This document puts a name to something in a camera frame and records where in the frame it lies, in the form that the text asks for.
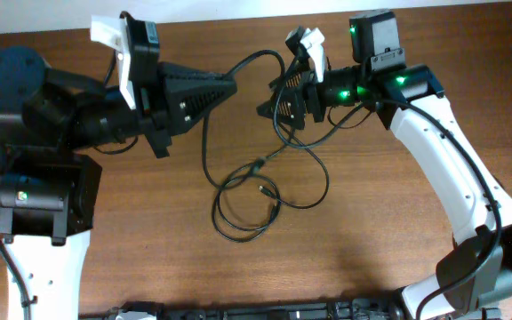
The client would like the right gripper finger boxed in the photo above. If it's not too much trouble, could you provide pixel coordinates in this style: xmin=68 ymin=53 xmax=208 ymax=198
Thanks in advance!
xmin=256 ymin=87 xmax=306 ymax=130
xmin=268 ymin=62 xmax=310 ymax=89

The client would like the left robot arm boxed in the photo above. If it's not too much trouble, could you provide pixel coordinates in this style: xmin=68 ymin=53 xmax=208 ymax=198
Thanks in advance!
xmin=0 ymin=12 xmax=236 ymax=319

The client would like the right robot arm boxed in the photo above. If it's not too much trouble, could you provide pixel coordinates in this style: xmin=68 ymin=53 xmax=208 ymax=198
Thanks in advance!
xmin=258 ymin=10 xmax=512 ymax=319

